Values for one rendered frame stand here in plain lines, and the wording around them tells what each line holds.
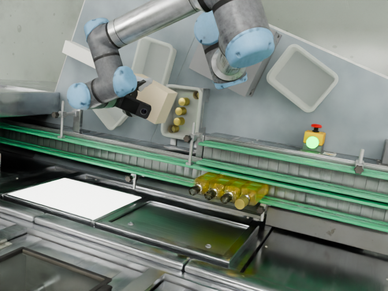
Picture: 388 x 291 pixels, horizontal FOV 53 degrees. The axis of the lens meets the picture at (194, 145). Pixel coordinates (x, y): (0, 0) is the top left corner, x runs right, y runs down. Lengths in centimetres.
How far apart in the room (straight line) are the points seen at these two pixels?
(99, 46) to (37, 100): 95
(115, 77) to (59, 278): 55
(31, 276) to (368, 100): 124
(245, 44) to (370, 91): 76
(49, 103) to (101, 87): 99
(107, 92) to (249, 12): 44
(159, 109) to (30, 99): 80
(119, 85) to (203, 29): 41
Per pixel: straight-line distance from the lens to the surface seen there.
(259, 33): 93
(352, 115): 158
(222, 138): 155
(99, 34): 112
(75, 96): 114
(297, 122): 160
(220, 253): 122
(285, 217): 154
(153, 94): 138
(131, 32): 108
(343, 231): 153
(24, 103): 197
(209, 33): 135
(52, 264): 121
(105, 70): 111
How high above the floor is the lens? 233
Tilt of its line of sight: 65 degrees down
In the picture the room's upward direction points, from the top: 107 degrees counter-clockwise
